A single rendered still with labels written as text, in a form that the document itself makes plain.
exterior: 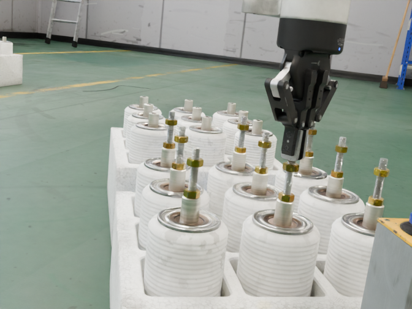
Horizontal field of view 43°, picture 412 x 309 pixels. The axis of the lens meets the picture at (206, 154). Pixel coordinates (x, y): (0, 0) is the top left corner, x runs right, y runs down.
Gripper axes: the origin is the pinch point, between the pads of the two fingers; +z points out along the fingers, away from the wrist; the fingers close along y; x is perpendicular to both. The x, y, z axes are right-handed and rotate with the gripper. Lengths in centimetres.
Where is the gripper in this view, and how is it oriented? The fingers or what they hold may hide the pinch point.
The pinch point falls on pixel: (294, 143)
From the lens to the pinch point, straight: 63.1
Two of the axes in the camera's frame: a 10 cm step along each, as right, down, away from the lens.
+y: 6.6, -1.1, 7.5
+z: -1.1, 9.7, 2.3
